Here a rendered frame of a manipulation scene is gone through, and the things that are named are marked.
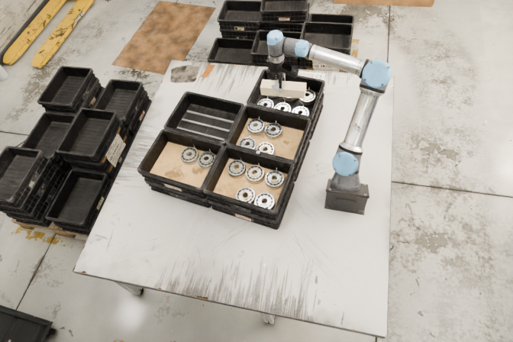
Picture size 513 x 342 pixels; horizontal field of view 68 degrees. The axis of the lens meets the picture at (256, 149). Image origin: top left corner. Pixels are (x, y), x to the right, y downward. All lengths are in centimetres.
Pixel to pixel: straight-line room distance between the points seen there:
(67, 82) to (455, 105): 325
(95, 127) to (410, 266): 243
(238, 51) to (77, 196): 182
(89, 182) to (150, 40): 191
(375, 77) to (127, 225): 151
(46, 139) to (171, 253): 167
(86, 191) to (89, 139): 38
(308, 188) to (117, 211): 110
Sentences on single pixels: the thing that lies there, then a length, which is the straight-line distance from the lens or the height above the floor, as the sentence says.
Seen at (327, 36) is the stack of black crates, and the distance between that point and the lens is 329.
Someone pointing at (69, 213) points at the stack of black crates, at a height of 27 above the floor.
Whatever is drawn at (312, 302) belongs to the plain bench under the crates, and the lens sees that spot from 194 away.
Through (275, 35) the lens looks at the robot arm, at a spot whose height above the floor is 144.
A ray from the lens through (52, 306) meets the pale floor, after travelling 315.
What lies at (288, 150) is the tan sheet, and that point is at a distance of 212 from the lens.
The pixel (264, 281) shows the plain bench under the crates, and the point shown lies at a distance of 197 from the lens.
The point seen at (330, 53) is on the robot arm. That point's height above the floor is 132.
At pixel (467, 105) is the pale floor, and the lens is 363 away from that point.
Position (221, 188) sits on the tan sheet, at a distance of 204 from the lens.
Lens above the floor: 259
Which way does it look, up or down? 56 degrees down
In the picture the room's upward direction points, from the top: 11 degrees counter-clockwise
